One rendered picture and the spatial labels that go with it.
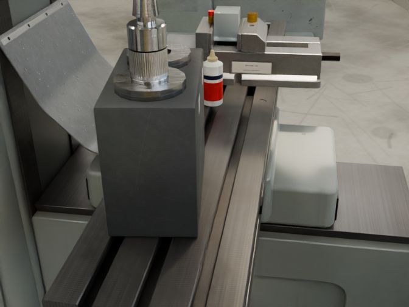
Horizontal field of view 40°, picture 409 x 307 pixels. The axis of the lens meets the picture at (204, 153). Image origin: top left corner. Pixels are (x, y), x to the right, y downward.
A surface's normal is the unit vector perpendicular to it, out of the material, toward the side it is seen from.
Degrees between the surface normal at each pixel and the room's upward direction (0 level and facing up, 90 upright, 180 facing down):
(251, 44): 90
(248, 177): 0
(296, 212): 90
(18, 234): 89
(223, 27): 90
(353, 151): 0
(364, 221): 0
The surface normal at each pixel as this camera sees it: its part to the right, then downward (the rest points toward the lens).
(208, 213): -0.01, -0.88
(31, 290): 0.81, 0.26
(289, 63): -0.13, 0.48
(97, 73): 0.69, -0.57
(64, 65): 0.87, -0.33
